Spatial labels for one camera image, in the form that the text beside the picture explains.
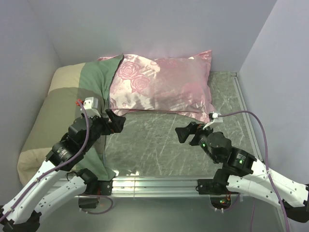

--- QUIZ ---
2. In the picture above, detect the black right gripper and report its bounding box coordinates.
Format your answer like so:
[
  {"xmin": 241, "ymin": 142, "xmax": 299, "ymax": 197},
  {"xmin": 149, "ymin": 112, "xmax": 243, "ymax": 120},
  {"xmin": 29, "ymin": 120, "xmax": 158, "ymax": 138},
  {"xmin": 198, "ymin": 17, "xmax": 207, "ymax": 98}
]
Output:
[{"xmin": 174, "ymin": 121, "xmax": 218, "ymax": 163}]

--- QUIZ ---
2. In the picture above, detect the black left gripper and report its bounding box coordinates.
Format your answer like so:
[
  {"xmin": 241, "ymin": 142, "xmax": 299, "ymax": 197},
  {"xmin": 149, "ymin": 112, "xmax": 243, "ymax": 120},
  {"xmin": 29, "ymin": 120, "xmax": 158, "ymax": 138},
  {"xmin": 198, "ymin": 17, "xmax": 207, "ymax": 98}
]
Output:
[{"xmin": 83, "ymin": 108, "xmax": 126, "ymax": 152}]

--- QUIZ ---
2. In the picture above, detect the green beige patchwork pillowcase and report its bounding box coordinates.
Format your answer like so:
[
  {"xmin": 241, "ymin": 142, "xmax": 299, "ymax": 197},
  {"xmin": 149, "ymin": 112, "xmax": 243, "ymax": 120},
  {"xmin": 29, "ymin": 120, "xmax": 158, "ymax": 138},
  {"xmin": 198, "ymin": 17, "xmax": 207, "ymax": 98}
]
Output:
[{"xmin": 17, "ymin": 55, "xmax": 124, "ymax": 185}]

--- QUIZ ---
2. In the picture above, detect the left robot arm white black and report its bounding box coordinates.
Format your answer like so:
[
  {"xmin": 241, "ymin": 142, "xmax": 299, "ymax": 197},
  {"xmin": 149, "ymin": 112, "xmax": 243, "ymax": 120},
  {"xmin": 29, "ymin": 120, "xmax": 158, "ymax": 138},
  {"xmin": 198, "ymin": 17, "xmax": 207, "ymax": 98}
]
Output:
[{"xmin": 0, "ymin": 109, "xmax": 126, "ymax": 232}]

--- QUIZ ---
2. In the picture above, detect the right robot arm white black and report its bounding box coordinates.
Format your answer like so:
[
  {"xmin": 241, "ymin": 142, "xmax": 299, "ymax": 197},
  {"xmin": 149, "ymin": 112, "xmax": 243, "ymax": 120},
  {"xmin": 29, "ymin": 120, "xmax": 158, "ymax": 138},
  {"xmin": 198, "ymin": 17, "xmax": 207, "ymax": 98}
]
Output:
[{"xmin": 175, "ymin": 122, "xmax": 309, "ymax": 223}]

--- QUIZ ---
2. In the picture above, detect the pink rose satin pillow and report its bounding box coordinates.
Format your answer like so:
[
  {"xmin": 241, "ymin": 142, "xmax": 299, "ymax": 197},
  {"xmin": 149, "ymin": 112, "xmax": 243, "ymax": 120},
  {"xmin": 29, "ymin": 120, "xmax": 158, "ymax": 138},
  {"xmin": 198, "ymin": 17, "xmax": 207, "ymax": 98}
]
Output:
[{"xmin": 109, "ymin": 50, "xmax": 215, "ymax": 123}]

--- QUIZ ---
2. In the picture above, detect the black right controller box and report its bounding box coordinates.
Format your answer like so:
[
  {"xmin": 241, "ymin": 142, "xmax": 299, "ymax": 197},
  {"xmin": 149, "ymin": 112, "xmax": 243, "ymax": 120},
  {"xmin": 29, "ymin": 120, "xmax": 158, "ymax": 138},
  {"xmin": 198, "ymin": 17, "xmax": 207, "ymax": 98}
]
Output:
[{"xmin": 210, "ymin": 195, "xmax": 232, "ymax": 210}]

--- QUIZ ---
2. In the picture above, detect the black controller box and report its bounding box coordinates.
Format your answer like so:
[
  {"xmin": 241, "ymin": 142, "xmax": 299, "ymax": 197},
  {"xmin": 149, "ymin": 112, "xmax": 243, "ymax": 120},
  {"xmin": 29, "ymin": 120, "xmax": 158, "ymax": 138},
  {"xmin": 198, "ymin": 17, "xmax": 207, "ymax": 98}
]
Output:
[
  {"xmin": 78, "ymin": 197, "xmax": 99, "ymax": 209},
  {"xmin": 210, "ymin": 195, "xmax": 232, "ymax": 210}
]

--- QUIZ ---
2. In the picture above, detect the black left controller box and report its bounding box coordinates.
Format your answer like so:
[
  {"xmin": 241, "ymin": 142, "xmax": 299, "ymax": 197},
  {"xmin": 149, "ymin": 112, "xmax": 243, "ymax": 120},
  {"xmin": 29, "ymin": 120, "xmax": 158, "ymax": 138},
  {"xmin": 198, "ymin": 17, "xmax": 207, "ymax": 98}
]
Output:
[{"xmin": 78, "ymin": 197, "xmax": 99, "ymax": 209}]

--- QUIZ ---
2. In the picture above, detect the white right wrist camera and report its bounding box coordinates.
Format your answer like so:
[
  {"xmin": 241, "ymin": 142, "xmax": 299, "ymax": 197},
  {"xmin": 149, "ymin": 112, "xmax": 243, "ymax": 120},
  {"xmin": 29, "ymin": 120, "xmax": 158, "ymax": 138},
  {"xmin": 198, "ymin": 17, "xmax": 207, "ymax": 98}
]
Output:
[{"xmin": 203, "ymin": 111, "xmax": 223, "ymax": 130}]

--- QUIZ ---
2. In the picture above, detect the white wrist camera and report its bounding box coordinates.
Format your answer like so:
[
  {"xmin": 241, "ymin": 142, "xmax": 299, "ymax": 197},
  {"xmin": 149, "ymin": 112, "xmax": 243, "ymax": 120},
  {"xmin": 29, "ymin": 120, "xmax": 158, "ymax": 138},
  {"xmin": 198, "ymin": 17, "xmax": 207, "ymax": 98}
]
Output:
[
  {"xmin": 75, "ymin": 97, "xmax": 101, "ymax": 118},
  {"xmin": 203, "ymin": 111, "xmax": 223, "ymax": 130}
]

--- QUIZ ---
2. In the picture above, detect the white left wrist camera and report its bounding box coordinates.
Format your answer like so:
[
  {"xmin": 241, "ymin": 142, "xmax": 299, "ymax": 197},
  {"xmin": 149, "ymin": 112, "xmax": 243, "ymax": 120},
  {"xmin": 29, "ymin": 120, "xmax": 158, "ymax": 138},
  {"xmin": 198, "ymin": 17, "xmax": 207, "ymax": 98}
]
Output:
[{"xmin": 75, "ymin": 97, "xmax": 101, "ymax": 118}]

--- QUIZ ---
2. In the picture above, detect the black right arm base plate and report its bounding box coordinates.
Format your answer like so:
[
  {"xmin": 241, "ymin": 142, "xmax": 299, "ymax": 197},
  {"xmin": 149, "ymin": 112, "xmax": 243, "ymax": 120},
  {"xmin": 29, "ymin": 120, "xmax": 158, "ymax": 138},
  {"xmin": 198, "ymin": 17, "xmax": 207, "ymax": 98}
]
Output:
[{"xmin": 196, "ymin": 179, "xmax": 229, "ymax": 195}]

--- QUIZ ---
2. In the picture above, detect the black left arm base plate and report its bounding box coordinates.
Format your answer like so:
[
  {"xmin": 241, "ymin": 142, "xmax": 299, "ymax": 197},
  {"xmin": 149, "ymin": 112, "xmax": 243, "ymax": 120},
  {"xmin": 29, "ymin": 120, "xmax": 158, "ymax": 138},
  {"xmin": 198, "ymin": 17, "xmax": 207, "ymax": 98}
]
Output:
[{"xmin": 96, "ymin": 180, "xmax": 113, "ymax": 196}]

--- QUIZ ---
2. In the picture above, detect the aluminium front mounting rail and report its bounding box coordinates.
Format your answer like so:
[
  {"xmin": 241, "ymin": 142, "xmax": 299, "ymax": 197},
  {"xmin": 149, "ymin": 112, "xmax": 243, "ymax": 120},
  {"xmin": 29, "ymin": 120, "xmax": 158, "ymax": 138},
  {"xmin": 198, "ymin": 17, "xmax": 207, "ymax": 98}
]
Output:
[{"xmin": 52, "ymin": 177, "xmax": 244, "ymax": 199}]

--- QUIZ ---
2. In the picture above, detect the aluminium right side rail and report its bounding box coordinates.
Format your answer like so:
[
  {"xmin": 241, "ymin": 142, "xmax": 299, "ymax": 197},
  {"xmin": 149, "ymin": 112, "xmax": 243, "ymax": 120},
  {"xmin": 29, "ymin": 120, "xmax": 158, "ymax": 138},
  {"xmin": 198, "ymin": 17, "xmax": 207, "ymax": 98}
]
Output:
[{"xmin": 231, "ymin": 72, "xmax": 264, "ymax": 161}]

